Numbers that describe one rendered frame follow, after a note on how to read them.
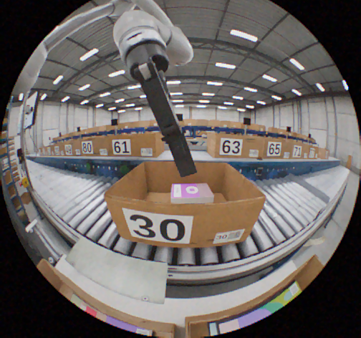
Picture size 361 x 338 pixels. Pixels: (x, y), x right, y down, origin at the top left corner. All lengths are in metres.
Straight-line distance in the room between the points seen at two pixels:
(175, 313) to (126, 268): 0.16
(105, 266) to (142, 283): 0.11
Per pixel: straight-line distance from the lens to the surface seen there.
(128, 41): 0.23
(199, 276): 0.32
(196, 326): 0.30
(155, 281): 0.31
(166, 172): 0.49
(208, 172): 0.50
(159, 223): 0.26
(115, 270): 0.34
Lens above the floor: 1.05
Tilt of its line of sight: 14 degrees down
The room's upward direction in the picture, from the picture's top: straight up
